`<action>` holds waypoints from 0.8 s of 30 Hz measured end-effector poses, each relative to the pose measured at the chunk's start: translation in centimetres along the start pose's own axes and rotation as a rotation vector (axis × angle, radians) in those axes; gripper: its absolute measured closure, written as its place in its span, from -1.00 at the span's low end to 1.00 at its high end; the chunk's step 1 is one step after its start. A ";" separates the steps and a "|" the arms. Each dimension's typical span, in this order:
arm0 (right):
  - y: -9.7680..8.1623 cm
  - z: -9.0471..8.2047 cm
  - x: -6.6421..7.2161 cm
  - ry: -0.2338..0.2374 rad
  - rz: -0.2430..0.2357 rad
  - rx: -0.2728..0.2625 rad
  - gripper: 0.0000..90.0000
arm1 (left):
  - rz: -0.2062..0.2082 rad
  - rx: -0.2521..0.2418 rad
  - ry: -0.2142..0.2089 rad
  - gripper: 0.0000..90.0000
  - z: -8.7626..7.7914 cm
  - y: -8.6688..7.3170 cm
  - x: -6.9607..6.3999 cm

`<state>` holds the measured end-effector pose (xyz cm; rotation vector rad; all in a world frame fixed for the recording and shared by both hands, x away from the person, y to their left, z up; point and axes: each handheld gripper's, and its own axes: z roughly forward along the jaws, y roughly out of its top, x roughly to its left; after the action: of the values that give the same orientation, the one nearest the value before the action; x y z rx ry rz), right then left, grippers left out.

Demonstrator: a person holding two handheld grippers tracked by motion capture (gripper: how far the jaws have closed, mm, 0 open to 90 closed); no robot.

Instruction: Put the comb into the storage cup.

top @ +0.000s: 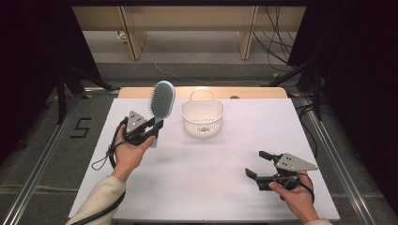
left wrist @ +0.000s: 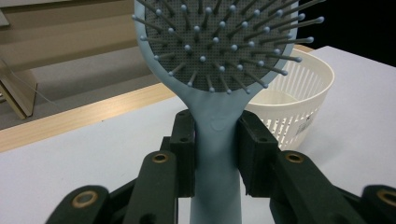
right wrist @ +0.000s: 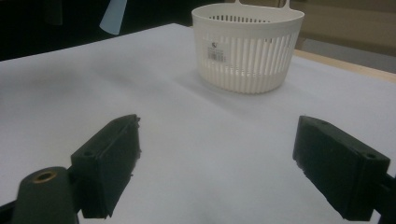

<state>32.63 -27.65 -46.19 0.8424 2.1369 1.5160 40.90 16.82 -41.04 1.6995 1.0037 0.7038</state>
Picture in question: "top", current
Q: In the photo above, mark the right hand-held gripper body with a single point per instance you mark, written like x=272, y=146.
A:
x=292, y=163

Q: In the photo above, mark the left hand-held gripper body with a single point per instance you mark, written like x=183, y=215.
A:
x=135, y=122

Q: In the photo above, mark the blue hairbrush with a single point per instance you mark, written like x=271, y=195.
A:
x=162, y=100

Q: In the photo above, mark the white plastic basket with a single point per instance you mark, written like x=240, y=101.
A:
x=202, y=115

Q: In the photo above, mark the person's left hand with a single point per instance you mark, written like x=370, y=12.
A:
x=130, y=157

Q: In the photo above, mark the person's right hand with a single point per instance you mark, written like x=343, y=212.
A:
x=298, y=201

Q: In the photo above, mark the white table cover sheet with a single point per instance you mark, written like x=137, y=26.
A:
x=219, y=190

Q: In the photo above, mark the yellow floor tape piece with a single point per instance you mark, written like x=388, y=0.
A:
x=295, y=94
x=275, y=75
x=88, y=96

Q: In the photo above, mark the black metal stand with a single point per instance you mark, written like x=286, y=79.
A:
x=61, y=100
x=317, y=93

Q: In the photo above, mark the small metal fitting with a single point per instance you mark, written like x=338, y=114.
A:
x=121, y=35

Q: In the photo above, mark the dark curtain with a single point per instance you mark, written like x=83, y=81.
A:
x=359, y=78
x=25, y=62

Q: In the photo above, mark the beige wooden desk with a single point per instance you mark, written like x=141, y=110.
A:
x=187, y=18

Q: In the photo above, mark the aluminium floor rail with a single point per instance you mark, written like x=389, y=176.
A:
x=40, y=168
x=338, y=162

